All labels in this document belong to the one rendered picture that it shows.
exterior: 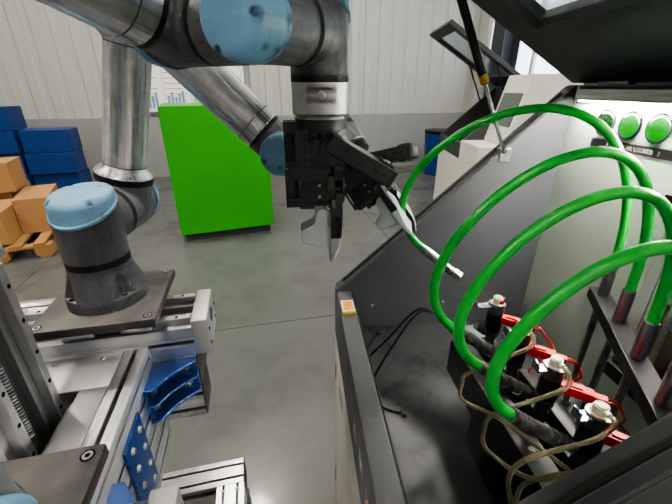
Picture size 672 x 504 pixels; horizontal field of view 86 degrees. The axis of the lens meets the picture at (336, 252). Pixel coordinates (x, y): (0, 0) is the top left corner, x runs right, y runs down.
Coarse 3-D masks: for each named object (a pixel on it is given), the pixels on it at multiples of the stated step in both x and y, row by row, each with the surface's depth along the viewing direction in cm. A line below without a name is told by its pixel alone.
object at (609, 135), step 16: (496, 112) 59; (512, 112) 58; (528, 112) 57; (544, 112) 57; (560, 112) 56; (576, 112) 56; (464, 128) 61; (608, 128) 55; (448, 144) 63; (416, 176) 67; (624, 176) 57; (624, 208) 59; (624, 224) 60; (416, 240) 72; (624, 240) 61
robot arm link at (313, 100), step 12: (300, 84) 44; (312, 84) 44; (324, 84) 44; (336, 84) 44; (348, 84) 46; (300, 96) 45; (312, 96) 44; (324, 96) 44; (336, 96) 45; (300, 108) 46; (312, 108) 45; (324, 108) 45; (336, 108) 45
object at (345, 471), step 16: (336, 352) 104; (336, 368) 106; (336, 384) 109; (336, 400) 111; (336, 416) 114; (336, 432) 117; (336, 448) 120; (352, 448) 72; (336, 464) 124; (352, 464) 73; (336, 480) 127; (352, 480) 74; (352, 496) 75
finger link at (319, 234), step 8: (320, 208) 52; (320, 216) 52; (320, 224) 53; (304, 232) 53; (312, 232) 53; (320, 232) 53; (328, 232) 53; (304, 240) 54; (312, 240) 54; (320, 240) 54; (328, 240) 54; (336, 240) 53; (336, 248) 54
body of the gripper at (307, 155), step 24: (288, 120) 49; (312, 120) 46; (336, 120) 46; (288, 144) 50; (312, 144) 49; (288, 168) 49; (312, 168) 49; (336, 168) 49; (288, 192) 49; (312, 192) 50
